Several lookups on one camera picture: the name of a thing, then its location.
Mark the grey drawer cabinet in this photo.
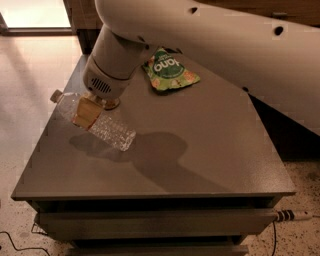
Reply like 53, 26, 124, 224
12, 70, 295, 249

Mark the gold soda can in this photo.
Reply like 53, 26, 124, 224
104, 98, 120, 110

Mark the black floor cable left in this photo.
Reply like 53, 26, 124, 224
0, 231, 52, 256

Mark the grey drawer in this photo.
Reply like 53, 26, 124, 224
36, 209, 275, 241
66, 246, 248, 256

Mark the black hanging cable right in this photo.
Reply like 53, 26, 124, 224
271, 221, 278, 256

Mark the upper grey drawer front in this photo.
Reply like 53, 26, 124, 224
36, 209, 275, 241

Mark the green snack bag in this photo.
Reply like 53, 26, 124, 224
142, 48, 200, 93

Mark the clear plastic water bottle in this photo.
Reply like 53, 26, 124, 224
50, 90, 136, 151

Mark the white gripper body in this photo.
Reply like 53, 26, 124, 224
83, 56, 130, 100

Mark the lower grey drawer front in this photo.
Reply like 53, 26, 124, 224
66, 246, 248, 256

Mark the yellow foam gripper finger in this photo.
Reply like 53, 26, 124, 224
72, 94, 103, 130

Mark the striped white cable plug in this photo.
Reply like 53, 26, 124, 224
275, 210, 313, 222

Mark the wooden wall panel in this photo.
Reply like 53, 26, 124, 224
63, 0, 320, 30

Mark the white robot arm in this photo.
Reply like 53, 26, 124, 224
83, 0, 320, 134

